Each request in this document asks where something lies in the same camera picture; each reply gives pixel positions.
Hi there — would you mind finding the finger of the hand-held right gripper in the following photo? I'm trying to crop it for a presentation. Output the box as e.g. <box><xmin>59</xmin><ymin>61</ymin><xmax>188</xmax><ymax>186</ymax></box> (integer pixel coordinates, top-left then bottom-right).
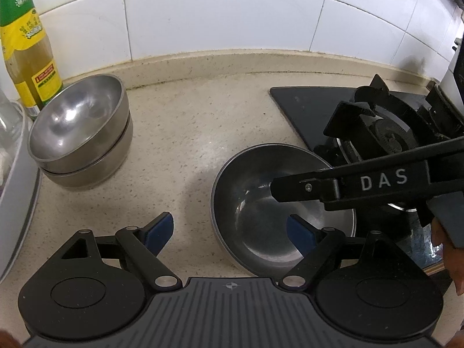
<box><xmin>270</xmin><ymin>167</ymin><xmax>343</xmax><ymax>204</ymax></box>

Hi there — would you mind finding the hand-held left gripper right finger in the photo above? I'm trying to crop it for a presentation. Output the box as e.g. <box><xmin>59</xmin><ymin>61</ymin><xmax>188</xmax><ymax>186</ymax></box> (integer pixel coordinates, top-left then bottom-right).
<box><xmin>278</xmin><ymin>215</ymin><xmax>403</xmax><ymax>292</ymax></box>

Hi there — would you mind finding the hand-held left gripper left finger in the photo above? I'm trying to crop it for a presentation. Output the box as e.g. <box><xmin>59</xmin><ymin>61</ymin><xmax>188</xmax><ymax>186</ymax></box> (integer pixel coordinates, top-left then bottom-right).
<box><xmin>58</xmin><ymin>211</ymin><xmax>183</xmax><ymax>292</ymax></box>

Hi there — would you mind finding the stainless steel bowl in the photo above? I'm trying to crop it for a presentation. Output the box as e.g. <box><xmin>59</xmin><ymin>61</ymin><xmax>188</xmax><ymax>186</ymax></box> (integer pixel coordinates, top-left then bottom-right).
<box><xmin>28</xmin><ymin>73</ymin><xmax>130</xmax><ymax>164</ymax></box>
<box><xmin>210</xmin><ymin>144</ymin><xmax>358</xmax><ymax>281</ymax></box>
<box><xmin>38</xmin><ymin>116</ymin><xmax>134</xmax><ymax>189</ymax></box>

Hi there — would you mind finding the person's right hand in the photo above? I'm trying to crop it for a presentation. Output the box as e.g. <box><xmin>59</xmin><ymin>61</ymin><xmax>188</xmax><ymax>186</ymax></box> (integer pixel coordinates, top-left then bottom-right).
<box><xmin>431</xmin><ymin>221</ymin><xmax>464</xmax><ymax>296</ymax></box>

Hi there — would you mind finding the stove burner head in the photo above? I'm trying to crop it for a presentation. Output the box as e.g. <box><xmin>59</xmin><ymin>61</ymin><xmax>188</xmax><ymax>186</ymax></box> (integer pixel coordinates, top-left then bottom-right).
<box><xmin>373</xmin><ymin>119</ymin><xmax>410</xmax><ymax>153</ymax></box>

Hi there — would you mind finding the black stove pan support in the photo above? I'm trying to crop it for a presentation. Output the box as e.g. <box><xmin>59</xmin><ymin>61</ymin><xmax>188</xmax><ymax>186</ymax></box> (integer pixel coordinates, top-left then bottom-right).
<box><xmin>313</xmin><ymin>73</ymin><xmax>441</xmax><ymax>164</ymax></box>

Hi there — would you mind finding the black glass gas stove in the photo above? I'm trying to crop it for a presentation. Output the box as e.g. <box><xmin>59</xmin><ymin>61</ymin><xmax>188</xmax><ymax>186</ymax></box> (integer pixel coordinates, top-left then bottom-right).
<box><xmin>270</xmin><ymin>80</ymin><xmax>464</xmax><ymax>276</ymax></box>

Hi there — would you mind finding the white rotating condiment rack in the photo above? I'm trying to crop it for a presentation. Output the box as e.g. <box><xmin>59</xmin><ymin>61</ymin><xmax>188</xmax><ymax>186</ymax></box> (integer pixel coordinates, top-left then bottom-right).
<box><xmin>0</xmin><ymin>101</ymin><xmax>43</xmax><ymax>283</ymax></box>

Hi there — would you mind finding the yellow green oil bottle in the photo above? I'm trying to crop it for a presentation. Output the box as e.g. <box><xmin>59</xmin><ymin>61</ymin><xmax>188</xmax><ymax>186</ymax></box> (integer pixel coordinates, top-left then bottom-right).
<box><xmin>0</xmin><ymin>0</ymin><xmax>64</xmax><ymax>118</ymax></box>

